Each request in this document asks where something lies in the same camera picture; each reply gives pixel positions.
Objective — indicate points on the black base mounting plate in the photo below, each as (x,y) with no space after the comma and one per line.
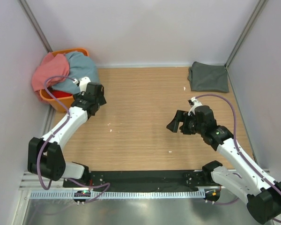
(151,181)

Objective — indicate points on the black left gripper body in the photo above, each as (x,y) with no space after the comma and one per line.
(101,101)

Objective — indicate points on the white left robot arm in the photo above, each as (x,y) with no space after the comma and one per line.
(45,155)

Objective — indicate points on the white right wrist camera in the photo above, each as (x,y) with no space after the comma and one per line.
(194,103)

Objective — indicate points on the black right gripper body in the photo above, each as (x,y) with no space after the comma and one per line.
(190,126)

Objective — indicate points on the aluminium frame rail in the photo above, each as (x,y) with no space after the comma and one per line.
(31,181)

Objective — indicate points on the light blue t shirt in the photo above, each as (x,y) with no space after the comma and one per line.
(80,66)

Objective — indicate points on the pink t shirt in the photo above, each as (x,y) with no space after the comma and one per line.
(50,66)

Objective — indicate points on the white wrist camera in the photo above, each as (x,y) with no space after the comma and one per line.
(194,103)
(83,83)

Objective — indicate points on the slotted grey cable duct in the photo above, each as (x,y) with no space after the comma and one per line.
(84,194)

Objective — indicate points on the red t shirt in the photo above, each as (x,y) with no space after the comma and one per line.
(60,94)

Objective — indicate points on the grey t shirt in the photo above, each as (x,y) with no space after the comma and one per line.
(204,78)

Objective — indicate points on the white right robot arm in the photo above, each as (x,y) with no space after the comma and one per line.
(260,192)

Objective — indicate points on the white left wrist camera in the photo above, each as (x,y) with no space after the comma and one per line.
(83,83)

